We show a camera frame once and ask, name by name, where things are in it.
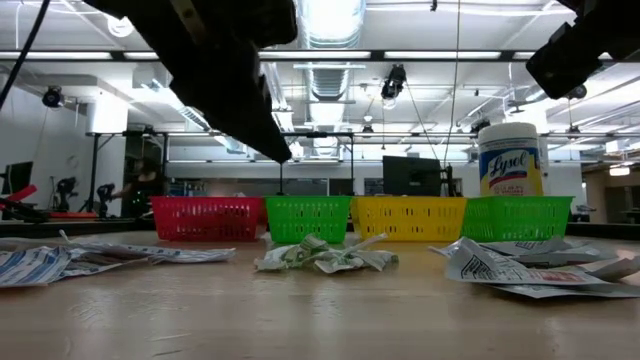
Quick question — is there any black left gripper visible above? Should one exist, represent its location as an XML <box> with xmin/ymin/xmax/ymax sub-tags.
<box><xmin>168</xmin><ymin>27</ymin><xmax>294</xmax><ymax>164</ymax></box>

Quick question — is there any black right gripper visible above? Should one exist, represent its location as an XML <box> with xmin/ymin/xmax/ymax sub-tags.
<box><xmin>525</xmin><ymin>0</ymin><xmax>640</xmax><ymax>100</ymax></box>

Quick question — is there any green plastic basket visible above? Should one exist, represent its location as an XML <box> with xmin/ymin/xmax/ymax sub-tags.
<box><xmin>263</xmin><ymin>195</ymin><xmax>353</xmax><ymax>245</ymax></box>
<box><xmin>460</xmin><ymin>195</ymin><xmax>575</xmax><ymax>244</ymax></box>

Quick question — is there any red plastic basket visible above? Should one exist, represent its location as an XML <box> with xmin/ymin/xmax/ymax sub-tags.
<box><xmin>149</xmin><ymin>195</ymin><xmax>266</xmax><ymax>244</ymax></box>

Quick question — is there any person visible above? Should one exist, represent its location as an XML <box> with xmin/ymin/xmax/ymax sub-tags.
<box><xmin>112</xmin><ymin>157</ymin><xmax>167</xmax><ymax>219</ymax></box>

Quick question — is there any yellow Lysol wipes canister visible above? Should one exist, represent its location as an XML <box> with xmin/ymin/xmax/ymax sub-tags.
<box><xmin>477</xmin><ymin>121</ymin><xmax>544</xmax><ymax>198</ymax></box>

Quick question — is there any blue striped bandage packet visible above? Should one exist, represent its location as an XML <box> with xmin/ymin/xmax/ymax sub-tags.
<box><xmin>58</xmin><ymin>229</ymin><xmax>151</xmax><ymax>279</ymax></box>
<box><xmin>144</xmin><ymin>245</ymin><xmax>236</xmax><ymax>265</ymax></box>
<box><xmin>0</xmin><ymin>244</ymin><xmax>74</xmax><ymax>289</ymax></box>

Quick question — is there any black overhead beam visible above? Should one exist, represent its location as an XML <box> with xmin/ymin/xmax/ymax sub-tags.
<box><xmin>0</xmin><ymin>48</ymin><xmax>640</xmax><ymax>63</ymax></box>

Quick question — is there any black monitor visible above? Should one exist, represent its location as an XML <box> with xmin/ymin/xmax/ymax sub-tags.
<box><xmin>382</xmin><ymin>155</ymin><xmax>443</xmax><ymax>197</ymax></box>

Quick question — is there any yellow plastic basket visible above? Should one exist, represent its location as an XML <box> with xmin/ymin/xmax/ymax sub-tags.
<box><xmin>351</xmin><ymin>195</ymin><xmax>469</xmax><ymax>243</ymax></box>

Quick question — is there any dark distant monitor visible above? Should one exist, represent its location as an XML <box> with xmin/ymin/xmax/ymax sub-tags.
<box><xmin>0</xmin><ymin>160</ymin><xmax>34</xmax><ymax>196</ymax></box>

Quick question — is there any red distant object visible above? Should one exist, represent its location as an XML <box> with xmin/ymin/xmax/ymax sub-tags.
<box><xmin>0</xmin><ymin>184</ymin><xmax>37</xmax><ymax>206</ymax></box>

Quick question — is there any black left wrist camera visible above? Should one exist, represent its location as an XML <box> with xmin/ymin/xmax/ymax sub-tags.
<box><xmin>219</xmin><ymin>0</ymin><xmax>299</xmax><ymax>49</ymax></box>

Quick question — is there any silver ceiling air duct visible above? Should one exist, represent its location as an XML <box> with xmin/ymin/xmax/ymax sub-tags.
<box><xmin>295</xmin><ymin>0</ymin><xmax>367</xmax><ymax>104</ymax></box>

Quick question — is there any black overhead camera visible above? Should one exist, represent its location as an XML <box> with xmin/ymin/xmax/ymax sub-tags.
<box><xmin>379</xmin><ymin>63</ymin><xmax>408</xmax><ymax>101</ymax></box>

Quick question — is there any black distant workstation frame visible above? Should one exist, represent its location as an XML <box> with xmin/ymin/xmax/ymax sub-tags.
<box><xmin>84</xmin><ymin>129</ymin><xmax>357</xmax><ymax>197</ymax></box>

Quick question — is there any black aluminium table frame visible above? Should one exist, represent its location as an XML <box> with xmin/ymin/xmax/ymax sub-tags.
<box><xmin>0</xmin><ymin>218</ymin><xmax>640</xmax><ymax>241</ymax></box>

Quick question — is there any black hanging cable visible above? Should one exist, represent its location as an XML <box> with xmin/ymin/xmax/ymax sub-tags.
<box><xmin>0</xmin><ymin>0</ymin><xmax>52</xmax><ymax>109</ymax></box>

